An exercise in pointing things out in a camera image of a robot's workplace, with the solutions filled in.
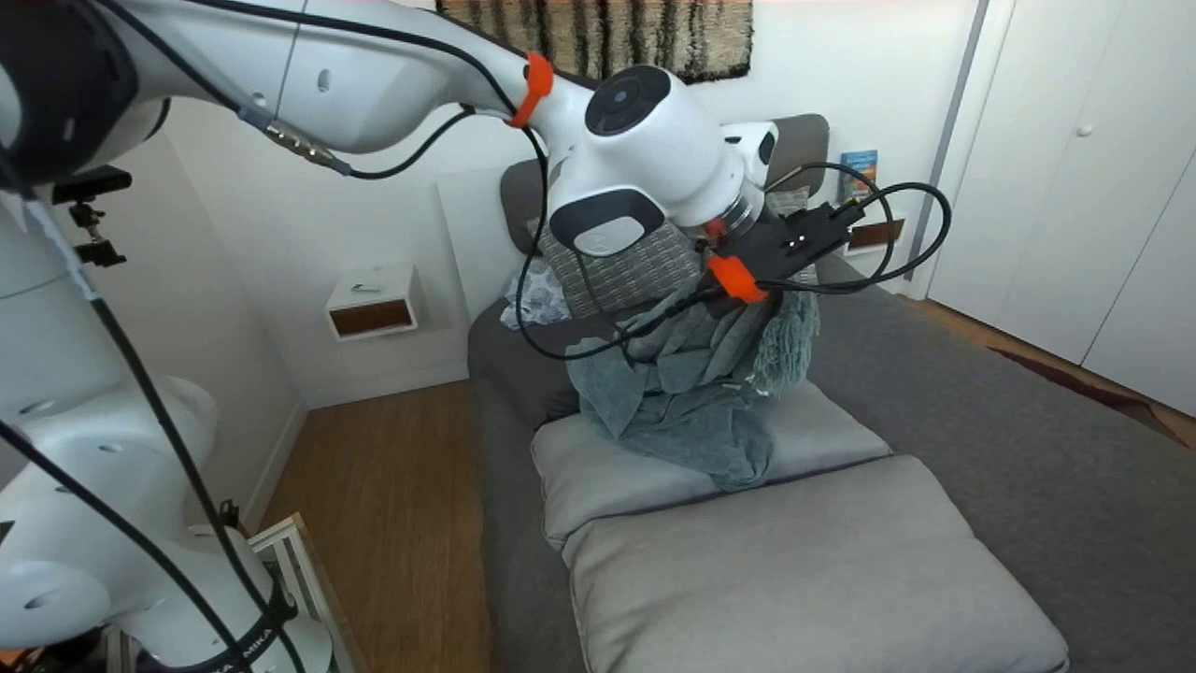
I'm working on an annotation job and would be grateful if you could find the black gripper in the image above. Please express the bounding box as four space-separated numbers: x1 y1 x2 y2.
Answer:
738 238 824 319

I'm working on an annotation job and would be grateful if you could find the teal fringed blanket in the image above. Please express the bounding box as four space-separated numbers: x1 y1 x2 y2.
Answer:
563 288 824 493

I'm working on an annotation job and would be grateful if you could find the dark grey headrest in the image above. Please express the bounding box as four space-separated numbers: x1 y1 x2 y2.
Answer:
760 113 833 193
498 157 554 254

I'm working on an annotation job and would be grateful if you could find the pale patterned cloth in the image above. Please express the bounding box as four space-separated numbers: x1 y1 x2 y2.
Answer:
499 256 570 336

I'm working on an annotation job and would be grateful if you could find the grey upholstered bed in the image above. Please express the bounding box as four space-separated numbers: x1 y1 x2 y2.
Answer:
463 238 1196 673

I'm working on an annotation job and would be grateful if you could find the small light grey cushion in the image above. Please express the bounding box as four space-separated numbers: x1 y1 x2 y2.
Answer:
528 379 895 551

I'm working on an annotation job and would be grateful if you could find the white wardrobe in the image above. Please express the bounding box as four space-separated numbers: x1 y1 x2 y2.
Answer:
923 0 1196 423

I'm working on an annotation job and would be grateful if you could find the large light grey cushion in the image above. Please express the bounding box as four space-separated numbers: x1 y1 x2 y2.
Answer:
557 447 1077 673

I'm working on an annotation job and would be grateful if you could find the white framed panel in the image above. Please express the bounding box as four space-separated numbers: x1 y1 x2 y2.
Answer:
238 509 366 673

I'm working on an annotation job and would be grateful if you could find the orange camera mount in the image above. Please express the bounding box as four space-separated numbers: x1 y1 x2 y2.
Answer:
701 252 775 311

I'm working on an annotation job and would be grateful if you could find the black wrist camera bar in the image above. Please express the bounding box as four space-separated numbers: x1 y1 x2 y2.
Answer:
716 197 871 281

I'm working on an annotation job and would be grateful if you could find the white wall shelf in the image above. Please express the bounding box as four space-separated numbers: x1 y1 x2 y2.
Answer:
320 266 422 344
839 203 910 260

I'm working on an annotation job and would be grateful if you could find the long black cable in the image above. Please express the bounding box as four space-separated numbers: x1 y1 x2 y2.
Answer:
182 0 957 367

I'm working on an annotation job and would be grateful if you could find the shaggy striped wall hanging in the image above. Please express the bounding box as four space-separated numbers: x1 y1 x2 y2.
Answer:
432 0 760 91

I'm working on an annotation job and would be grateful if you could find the orange cable clip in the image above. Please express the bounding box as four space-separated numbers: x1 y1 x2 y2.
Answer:
506 47 559 132

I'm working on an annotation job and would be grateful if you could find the short black cable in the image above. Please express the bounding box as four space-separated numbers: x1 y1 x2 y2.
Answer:
231 102 478 188

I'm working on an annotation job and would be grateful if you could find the thick black base cable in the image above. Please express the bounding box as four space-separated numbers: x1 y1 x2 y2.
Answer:
0 420 255 673

